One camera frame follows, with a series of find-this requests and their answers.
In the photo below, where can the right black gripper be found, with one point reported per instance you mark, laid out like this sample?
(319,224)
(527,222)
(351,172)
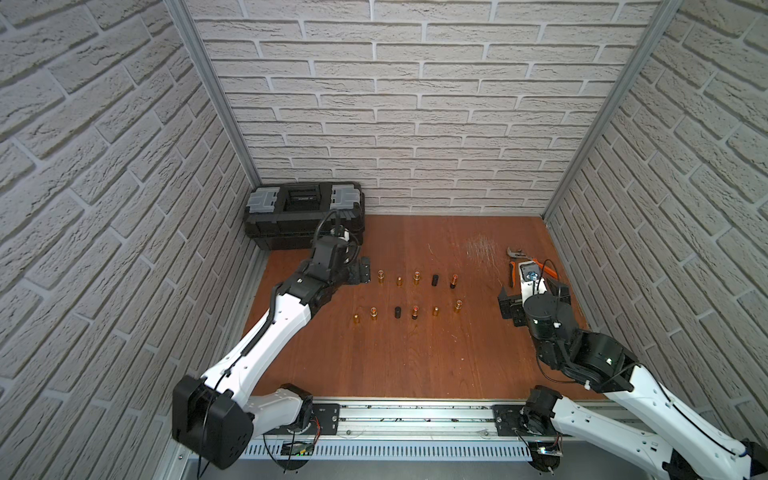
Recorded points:
(511,306)

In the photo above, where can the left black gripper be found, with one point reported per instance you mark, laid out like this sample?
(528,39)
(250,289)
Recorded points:
(360,271)

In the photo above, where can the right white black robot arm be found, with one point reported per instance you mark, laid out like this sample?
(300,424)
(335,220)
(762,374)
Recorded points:
(677,442)

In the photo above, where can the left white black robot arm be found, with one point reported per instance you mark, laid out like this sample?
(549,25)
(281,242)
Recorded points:
(292,304)

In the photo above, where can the black grey toolbox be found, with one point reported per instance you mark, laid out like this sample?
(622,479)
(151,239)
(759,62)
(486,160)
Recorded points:
(285,216)

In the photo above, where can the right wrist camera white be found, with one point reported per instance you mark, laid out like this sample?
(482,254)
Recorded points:
(531,282)

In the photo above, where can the orange handled pliers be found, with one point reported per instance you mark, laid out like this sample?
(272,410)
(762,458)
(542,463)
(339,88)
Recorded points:
(518,256)

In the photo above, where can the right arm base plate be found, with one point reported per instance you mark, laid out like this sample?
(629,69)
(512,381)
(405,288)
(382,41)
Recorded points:
(512,420)

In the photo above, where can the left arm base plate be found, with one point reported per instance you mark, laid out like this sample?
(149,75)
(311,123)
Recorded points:
(320,419)

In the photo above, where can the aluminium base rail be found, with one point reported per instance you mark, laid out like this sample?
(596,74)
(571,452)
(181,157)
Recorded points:
(414,420)

